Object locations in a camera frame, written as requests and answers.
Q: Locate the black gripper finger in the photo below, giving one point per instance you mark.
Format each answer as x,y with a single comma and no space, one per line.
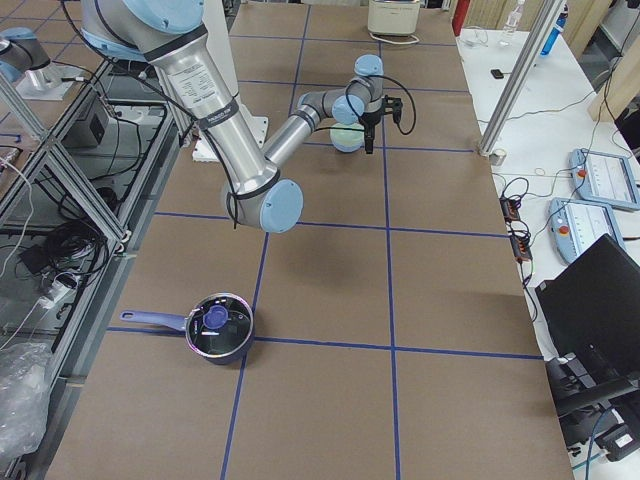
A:
369,138

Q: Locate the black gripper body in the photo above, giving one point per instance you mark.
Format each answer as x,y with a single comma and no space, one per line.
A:
370,121

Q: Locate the blue bowl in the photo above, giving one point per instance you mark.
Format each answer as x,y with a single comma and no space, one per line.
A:
347,144

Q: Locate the green bowl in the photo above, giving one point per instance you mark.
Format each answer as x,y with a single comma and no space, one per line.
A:
347,134

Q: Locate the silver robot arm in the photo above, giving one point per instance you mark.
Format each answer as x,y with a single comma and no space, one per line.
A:
187,43

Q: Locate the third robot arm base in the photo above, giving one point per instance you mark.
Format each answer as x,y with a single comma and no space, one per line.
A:
25,61

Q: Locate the white toaster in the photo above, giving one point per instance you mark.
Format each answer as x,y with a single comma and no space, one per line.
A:
393,17

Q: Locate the clear plastic bottle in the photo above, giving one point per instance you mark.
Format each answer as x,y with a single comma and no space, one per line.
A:
511,23

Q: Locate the blue water bottle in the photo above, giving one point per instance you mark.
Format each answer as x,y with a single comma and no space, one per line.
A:
555,32

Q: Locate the near blue teach pendant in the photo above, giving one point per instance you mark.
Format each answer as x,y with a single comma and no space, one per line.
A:
576,225

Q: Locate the blue teach pendant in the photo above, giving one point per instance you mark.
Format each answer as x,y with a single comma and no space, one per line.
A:
576,225
603,177

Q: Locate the far blue teach pendant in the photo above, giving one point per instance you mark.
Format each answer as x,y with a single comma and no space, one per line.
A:
603,177

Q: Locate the glass pot lid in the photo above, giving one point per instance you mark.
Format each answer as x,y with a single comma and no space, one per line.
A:
221,328

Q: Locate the dark blue saucepan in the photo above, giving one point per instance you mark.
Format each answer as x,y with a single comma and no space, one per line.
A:
172,321

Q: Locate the black laptop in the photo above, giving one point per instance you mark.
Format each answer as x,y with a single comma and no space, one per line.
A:
595,302

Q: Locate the crumpled plastic bag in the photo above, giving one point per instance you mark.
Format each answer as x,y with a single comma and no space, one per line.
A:
25,396

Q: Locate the aluminium frame post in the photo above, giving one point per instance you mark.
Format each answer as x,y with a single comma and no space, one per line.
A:
549,12

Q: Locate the aluminium frame workbench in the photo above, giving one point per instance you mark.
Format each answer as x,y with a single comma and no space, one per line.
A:
78,183

